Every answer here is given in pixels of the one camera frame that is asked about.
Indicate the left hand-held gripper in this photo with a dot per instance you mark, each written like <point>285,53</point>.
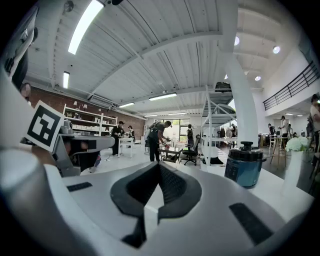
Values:
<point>45,126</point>

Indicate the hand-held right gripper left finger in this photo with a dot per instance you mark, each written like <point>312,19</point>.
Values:
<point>100,200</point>

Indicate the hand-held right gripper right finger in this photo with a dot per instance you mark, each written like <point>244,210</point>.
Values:
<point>212,212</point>

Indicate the person's left forearm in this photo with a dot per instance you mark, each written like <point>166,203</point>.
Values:
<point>37,153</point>

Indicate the person's left hand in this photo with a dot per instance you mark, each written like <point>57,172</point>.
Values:
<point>67,147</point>

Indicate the white small table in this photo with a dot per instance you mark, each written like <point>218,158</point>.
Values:
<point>126,139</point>

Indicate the long ceiling light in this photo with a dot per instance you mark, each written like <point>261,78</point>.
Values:
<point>66,80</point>
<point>126,105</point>
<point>85,25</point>
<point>162,96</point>

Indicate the black cloth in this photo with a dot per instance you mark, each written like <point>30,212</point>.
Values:
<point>215,161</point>

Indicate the black office chair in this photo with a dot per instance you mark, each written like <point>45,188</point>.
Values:
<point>191,151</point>

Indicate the glass coffee table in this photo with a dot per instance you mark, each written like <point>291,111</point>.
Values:
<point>172,150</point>

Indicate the white vase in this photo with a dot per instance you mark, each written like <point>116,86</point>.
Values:
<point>292,175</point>

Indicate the person's white shirt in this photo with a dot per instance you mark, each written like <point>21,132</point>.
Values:
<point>11,107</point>

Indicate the wooden stool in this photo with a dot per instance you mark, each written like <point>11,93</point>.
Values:
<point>281,138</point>

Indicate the white round column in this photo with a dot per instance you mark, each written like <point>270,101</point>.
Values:
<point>243,112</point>

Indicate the grey chest harness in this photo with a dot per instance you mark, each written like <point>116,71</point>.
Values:
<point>18,67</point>

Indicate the black suitcase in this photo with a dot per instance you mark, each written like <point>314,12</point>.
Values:
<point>223,87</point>

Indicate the round ceiling downlight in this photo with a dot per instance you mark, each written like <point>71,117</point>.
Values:
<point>236,40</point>
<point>257,78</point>
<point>276,49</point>

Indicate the black mezzanine railing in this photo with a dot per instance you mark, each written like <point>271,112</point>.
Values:
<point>287,86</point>

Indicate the white wall shelf unit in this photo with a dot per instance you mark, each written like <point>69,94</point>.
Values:
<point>85,113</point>

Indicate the white wall air conditioner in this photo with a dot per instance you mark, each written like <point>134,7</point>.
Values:
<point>100,100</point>

